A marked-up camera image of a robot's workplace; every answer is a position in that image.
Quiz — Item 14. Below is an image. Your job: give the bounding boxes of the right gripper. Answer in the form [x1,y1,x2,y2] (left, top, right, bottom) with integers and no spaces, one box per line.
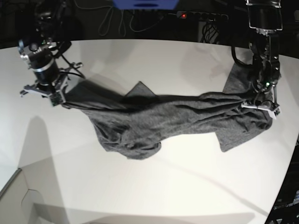
[20,62,83,99]

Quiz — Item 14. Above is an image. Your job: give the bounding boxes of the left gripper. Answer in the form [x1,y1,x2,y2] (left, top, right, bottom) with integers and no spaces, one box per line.
[241,100,280,113]

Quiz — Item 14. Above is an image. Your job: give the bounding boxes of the grey t-shirt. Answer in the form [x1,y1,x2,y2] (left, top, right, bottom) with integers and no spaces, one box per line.
[63,65,272,160]

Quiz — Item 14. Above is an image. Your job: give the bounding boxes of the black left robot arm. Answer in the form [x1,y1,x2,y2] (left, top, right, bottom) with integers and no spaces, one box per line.
[231,0,283,119]

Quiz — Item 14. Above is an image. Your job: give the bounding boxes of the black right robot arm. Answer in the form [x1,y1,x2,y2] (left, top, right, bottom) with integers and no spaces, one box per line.
[18,0,84,100]

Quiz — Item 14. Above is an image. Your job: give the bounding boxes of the blue box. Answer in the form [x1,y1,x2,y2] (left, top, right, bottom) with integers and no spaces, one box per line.
[113,0,179,10]

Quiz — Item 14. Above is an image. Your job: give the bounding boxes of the white power strip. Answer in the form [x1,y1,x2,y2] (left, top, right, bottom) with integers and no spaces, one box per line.
[176,11,228,21]

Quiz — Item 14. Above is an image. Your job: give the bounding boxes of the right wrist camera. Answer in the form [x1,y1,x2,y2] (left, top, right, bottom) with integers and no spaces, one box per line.
[48,91,65,107]

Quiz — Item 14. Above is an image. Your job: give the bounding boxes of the grey looped cables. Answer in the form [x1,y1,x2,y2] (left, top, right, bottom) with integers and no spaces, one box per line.
[98,6,164,37]

